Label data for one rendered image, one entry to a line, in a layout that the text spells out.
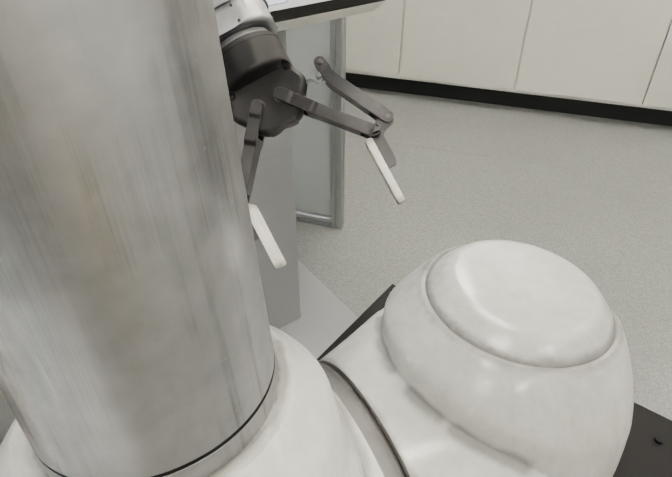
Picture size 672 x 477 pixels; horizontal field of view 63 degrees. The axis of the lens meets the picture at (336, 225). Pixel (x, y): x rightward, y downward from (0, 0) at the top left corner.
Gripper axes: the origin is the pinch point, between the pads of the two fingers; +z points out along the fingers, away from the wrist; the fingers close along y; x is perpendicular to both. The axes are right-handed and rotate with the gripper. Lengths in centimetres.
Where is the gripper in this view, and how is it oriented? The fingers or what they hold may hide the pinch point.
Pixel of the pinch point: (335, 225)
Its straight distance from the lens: 54.6
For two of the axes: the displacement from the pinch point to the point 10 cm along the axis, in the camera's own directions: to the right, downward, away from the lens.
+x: 0.7, 0.2, 10.0
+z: 4.7, 8.8, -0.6
